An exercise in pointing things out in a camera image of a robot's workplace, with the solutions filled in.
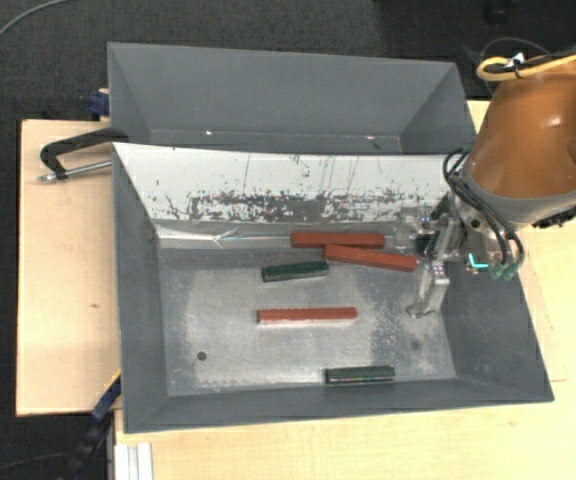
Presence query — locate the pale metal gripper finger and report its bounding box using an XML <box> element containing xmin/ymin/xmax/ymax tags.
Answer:
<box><xmin>406</xmin><ymin>261</ymin><xmax>451</xmax><ymax>318</ymax></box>
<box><xmin>395</xmin><ymin>207</ymin><xmax>435</xmax><ymax>251</ymax></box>

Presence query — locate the red-brown flat block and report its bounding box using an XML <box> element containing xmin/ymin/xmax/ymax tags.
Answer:
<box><xmin>289</xmin><ymin>230</ymin><xmax>387</xmax><ymax>251</ymax></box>
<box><xmin>323</xmin><ymin>243</ymin><xmax>419</xmax><ymax>274</ymax></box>
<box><xmin>256</xmin><ymin>306</ymin><xmax>359</xmax><ymax>328</ymax></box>

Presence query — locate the dark green flat block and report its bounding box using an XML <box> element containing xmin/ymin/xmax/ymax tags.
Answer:
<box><xmin>260</xmin><ymin>260</ymin><xmax>331</xmax><ymax>284</ymax></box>
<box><xmin>324</xmin><ymin>364</ymin><xmax>397</xmax><ymax>386</ymax></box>

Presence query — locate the grey metal bin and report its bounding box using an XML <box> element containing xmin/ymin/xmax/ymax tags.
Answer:
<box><xmin>106</xmin><ymin>41</ymin><xmax>555</xmax><ymax>434</ymax></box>

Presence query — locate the pale wood flat board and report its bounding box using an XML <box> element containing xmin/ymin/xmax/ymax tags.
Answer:
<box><xmin>15</xmin><ymin>118</ymin><xmax>122</xmax><ymax>418</ymax></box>

